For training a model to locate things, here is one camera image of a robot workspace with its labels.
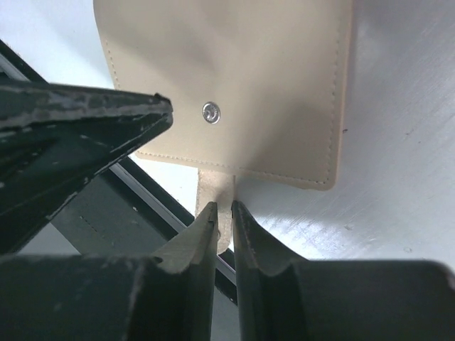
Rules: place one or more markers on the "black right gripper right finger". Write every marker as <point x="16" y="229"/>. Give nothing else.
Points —
<point x="283" y="296"/>

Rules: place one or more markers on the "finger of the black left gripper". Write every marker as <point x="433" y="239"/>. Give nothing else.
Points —
<point x="55" y="139"/>

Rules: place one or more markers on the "beige leather card holder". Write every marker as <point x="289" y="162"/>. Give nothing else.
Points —
<point x="258" y="88"/>

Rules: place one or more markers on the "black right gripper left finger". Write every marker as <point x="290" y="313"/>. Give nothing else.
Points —
<point x="165" y="295"/>

